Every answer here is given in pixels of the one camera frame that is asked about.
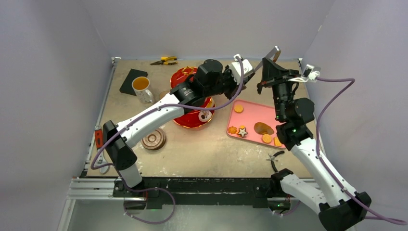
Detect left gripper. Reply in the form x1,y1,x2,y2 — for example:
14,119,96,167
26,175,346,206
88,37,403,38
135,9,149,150
205,65,246,101

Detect round orange cookie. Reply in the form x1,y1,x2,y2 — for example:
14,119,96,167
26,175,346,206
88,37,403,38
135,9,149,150
233,104,243,113

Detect pink serving tray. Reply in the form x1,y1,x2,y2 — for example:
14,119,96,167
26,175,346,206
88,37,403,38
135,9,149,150
226,100,285,149

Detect white star cookie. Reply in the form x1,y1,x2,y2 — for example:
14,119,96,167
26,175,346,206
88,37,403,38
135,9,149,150
237,128,248,138

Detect red three-tier cake stand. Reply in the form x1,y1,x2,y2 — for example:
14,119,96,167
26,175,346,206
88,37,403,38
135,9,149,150
170,66,214,128

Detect metal tongs black tips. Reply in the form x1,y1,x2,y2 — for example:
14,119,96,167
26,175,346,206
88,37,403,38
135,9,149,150
254,46,281,72

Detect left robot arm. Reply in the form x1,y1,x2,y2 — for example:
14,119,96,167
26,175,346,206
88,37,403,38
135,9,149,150
101,55,256,197

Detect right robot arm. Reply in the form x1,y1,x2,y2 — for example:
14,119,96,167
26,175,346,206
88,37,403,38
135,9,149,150
257,57,371,231

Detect white mug with tea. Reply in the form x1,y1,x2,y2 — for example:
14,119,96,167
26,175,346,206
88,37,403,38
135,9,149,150
132,77,155,103

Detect orange flower cookie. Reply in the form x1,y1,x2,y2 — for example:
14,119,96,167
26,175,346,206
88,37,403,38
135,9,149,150
227,126,238,134

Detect brown croissant pastry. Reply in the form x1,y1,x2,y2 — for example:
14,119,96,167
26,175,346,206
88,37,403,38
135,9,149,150
254,122,275,135

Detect round cracker cookie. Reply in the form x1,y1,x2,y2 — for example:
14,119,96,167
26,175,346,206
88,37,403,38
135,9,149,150
261,133,273,143

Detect small brown cup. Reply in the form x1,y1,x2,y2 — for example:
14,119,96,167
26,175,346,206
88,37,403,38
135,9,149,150
159,91,169,100

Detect square cracker cookie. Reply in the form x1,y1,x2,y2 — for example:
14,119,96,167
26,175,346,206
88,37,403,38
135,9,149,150
274,137,282,147

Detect yellow black pliers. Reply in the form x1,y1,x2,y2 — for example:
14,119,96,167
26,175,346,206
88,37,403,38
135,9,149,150
150,56,178,65

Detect black square mat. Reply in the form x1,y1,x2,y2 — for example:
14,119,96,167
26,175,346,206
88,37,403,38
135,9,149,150
119,69,148,96

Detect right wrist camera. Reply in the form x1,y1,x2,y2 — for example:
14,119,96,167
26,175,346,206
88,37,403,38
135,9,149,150
289,64,321,83

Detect black handled pliers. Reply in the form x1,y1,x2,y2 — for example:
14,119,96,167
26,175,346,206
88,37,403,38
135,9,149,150
267,151,285,173

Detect black base frame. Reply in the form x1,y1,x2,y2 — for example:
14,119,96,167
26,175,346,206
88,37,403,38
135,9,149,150
113,177,297,211

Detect red handled tool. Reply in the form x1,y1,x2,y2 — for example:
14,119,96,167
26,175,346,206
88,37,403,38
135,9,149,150
94,125,103,150

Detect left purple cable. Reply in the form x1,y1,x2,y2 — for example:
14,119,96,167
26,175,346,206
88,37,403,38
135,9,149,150
90,56,245,225

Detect aluminium rail frame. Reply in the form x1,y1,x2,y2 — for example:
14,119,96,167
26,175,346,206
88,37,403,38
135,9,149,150
68,59,312,200

